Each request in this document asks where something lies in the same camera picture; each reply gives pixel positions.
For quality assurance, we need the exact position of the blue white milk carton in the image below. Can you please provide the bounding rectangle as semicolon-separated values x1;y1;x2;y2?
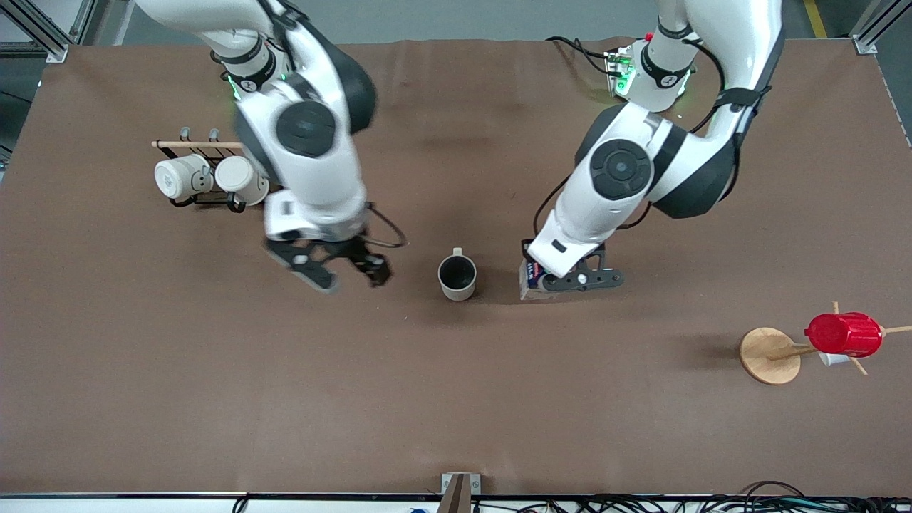
518;258;555;302

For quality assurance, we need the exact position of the beige mug with grey inside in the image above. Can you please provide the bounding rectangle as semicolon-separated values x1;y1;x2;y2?
437;247;477;302

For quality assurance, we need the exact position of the red cup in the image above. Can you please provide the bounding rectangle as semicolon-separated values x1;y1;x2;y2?
804;311;885;359

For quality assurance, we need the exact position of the white mug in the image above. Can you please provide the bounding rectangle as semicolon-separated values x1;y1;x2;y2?
154;154;214;202
214;155;271;208

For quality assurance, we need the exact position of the brown table cover sheet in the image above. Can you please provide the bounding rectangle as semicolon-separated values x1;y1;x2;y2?
0;36;912;498

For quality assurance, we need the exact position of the wooden mug tree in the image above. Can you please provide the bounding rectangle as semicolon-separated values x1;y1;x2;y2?
738;301;912;387

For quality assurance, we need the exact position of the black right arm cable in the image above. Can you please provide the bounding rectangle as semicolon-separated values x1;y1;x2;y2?
365;202;410;250

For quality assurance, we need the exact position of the black wire mug rack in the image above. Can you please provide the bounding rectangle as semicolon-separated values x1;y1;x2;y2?
151;126;268;214

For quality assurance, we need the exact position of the black base cable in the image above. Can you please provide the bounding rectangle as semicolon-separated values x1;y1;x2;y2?
546;35;615;75

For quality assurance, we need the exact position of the grey metal camera bracket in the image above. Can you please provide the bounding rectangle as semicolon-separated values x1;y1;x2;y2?
440;472;482;513

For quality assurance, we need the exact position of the black cable bundle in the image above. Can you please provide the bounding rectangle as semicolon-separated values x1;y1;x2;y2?
232;480;912;513

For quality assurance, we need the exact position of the aluminium frame profile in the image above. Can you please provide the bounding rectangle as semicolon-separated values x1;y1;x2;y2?
850;0;912;56
0;0;97;63

